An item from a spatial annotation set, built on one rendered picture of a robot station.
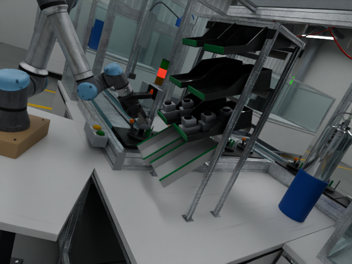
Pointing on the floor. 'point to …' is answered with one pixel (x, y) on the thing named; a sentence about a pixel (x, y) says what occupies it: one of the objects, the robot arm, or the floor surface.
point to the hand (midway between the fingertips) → (145, 119)
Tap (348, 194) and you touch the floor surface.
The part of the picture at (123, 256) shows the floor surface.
